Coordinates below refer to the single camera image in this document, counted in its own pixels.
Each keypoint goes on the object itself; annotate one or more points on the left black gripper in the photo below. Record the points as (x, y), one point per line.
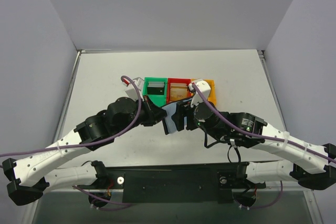
(151, 114)

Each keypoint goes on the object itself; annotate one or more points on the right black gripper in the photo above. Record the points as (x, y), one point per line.
(184, 115)

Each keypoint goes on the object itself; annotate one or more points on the blue credit card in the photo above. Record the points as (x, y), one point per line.
(169, 122)

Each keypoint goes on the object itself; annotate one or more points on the black leather card holder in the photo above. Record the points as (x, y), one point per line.
(178, 116)

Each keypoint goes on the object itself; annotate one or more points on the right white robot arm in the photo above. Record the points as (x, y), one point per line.
(301, 162)

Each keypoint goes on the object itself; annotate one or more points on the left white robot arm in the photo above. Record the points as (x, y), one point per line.
(31, 177)

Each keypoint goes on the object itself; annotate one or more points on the black card stack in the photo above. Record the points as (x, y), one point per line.
(156, 88)

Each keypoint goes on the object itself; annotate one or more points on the green plastic bin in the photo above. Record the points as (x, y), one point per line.
(159, 100)

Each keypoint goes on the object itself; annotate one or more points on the red plastic bin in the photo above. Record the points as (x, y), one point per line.
(176, 80)

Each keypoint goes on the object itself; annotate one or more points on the orange plastic bin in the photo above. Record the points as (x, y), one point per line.
(212, 97)

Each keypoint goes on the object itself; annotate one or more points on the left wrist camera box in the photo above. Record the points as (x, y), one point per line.
(131, 90)

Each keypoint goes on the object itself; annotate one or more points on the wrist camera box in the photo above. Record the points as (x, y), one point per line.
(201, 90)
(131, 90)

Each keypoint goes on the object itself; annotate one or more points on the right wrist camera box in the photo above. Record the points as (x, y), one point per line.
(201, 90)

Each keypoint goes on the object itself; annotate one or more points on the aluminium frame rail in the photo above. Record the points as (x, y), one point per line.
(87, 92)

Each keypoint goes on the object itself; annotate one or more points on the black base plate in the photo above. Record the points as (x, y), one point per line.
(178, 183)

